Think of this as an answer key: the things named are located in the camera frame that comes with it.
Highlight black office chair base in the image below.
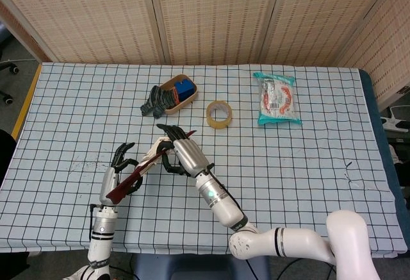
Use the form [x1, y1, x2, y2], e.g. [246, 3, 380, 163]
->
[0, 59, 20, 104]

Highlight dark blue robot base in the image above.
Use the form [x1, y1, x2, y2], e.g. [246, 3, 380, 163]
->
[133, 254, 270, 280]

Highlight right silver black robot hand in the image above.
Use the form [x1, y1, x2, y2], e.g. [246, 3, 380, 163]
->
[156, 124, 215, 179]

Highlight light blue grid tablecloth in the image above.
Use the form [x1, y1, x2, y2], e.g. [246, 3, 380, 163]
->
[0, 62, 407, 258]

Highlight dark patterned folded item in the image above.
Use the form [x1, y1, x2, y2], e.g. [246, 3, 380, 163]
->
[140, 85, 177, 118]

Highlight yellowish clear tape roll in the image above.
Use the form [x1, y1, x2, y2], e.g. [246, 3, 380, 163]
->
[206, 100, 234, 130]

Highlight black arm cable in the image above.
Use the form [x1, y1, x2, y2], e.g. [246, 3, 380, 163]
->
[88, 202, 99, 243]

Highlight paper folding fan red ribs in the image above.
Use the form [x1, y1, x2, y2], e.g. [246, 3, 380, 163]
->
[105, 129, 199, 204]

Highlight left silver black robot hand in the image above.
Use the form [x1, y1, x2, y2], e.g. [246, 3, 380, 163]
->
[99, 142, 144, 207]

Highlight blue block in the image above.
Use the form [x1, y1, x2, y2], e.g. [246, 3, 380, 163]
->
[174, 80, 195, 104]

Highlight oval kraft paper box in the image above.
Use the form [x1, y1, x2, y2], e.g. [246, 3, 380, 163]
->
[159, 74, 198, 116]

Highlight teal snack package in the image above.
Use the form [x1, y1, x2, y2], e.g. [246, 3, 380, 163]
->
[252, 71, 302, 126]

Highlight white chair base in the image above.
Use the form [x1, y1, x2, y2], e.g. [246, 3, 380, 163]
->
[381, 86, 410, 133]

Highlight woven bamboo screen panel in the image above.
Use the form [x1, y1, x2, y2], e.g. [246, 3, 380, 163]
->
[0, 0, 60, 63]
[334, 0, 410, 111]
[0, 0, 166, 66]
[258, 0, 401, 68]
[147, 0, 286, 66]

